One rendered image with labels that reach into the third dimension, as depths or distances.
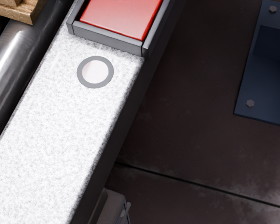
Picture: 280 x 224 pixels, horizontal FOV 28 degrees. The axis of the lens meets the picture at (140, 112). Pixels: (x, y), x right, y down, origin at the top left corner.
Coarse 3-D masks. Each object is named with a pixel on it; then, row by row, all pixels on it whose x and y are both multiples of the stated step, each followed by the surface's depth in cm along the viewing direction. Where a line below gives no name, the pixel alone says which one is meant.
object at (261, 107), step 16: (272, 16) 157; (256, 32) 155; (272, 32) 141; (256, 48) 149; (272, 48) 147; (256, 64) 151; (272, 64) 151; (256, 80) 149; (272, 80) 148; (240, 96) 147; (256, 96) 146; (272, 96) 146; (240, 112) 145; (256, 112) 144; (272, 112) 144
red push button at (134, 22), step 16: (96, 0) 49; (112, 0) 49; (128, 0) 49; (144, 0) 49; (160, 0) 49; (96, 16) 48; (112, 16) 48; (128, 16) 48; (144, 16) 48; (128, 32) 47; (144, 32) 47
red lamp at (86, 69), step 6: (96, 60) 48; (84, 66) 48; (90, 66) 47; (96, 66) 47; (102, 66) 47; (84, 72) 47; (90, 72) 47; (96, 72) 47; (102, 72) 47; (84, 78) 47; (90, 78) 47; (96, 78) 47; (102, 78) 47
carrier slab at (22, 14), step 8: (24, 0) 48; (32, 0) 48; (40, 0) 49; (0, 8) 48; (8, 8) 48; (16, 8) 48; (24, 8) 48; (32, 8) 48; (40, 8) 49; (8, 16) 49; (16, 16) 48; (24, 16) 48; (32, 16) 48; (32, 24) 49
